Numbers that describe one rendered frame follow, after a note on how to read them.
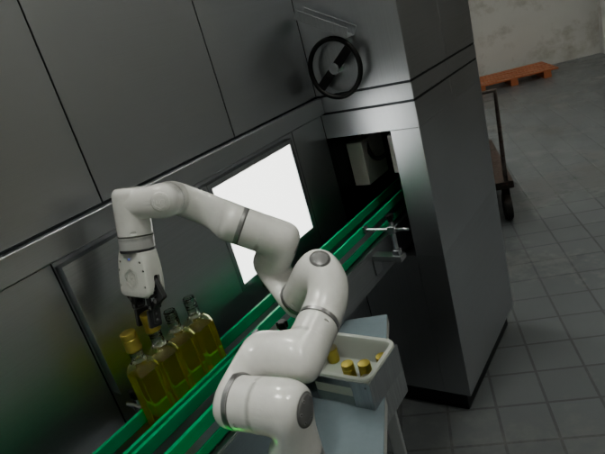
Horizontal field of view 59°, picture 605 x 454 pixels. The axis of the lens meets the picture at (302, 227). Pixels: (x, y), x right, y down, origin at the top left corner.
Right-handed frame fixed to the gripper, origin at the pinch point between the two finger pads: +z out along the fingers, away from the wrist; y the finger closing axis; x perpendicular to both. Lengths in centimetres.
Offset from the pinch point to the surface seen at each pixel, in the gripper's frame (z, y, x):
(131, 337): 2.5, 1.3, -5.7
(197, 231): -13.7, -12.5, 28.7
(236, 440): 28.8, 15.2, 6.8
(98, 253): -14.3, -12.2, -1.8
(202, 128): -42, -16, 38
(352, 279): 11, 5, 77
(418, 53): -60, 21, 106
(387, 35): -66, 16, 94
